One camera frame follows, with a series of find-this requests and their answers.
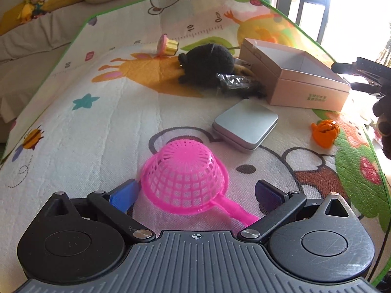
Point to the black plush toy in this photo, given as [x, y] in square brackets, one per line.
[207, 64]

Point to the silver metal tin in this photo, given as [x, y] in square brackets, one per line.
[244, 122]

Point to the orange pumpkin toy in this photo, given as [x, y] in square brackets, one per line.
[325, 131]

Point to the printed cartoon play mat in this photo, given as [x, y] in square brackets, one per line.
[91, 146]

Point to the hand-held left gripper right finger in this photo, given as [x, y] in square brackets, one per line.
[268, 196]

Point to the black plastic packet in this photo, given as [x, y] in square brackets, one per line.
[235, 81]

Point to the dark window frame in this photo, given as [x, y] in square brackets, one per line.
[301, 12]

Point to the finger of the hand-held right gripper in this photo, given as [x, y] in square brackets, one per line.
[366, 88]
[360, 66]

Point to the person's right hand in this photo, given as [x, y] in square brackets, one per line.
[384, 128]

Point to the pink yellow cupcake toy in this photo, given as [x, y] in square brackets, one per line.
[166, 45]

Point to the colourful doll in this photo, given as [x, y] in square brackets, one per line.
[33, 4]

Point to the grey covered sofa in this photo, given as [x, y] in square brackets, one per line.
[30, 52]

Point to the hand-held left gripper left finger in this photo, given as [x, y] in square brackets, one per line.
[123, 196]

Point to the yellow long pillow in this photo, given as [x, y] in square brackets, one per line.
[58, 1]

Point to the pink cardboard box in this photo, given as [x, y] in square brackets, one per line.
[305, 91]

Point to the pink plastic toy strainer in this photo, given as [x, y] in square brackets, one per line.
[183, 171]

